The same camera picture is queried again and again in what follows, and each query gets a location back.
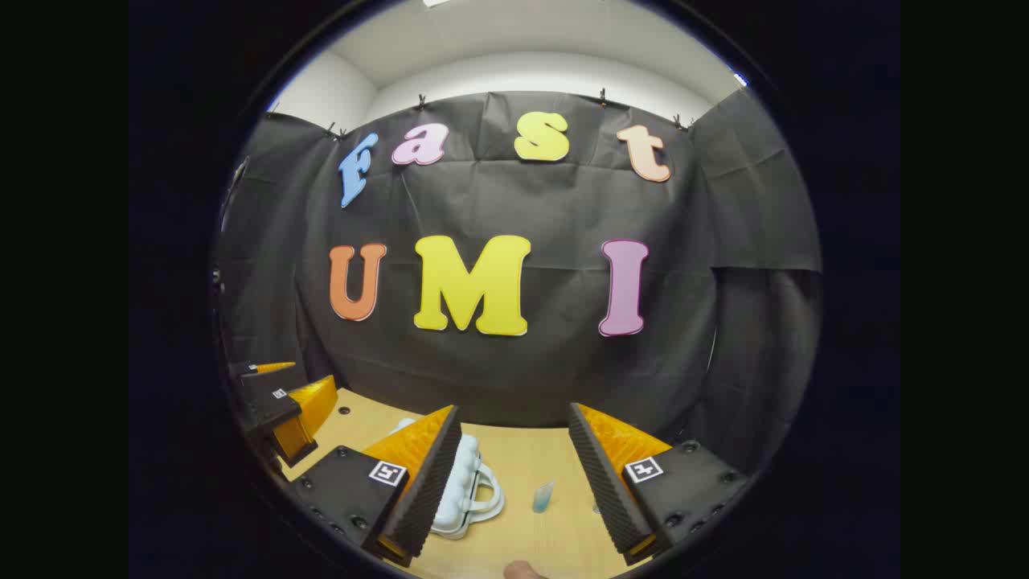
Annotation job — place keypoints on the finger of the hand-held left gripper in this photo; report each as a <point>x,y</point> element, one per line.
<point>245,371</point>
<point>269,406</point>

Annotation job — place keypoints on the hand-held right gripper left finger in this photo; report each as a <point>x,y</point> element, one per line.
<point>426,490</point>

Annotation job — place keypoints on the clear blue skin care tube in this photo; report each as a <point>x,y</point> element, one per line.
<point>543,498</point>

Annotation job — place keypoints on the small white suitcase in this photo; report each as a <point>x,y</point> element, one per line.
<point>470,482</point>

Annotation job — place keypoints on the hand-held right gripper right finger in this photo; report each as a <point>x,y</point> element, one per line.
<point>603,482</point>

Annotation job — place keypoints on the black backdrop cloth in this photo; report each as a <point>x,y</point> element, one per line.
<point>482,201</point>

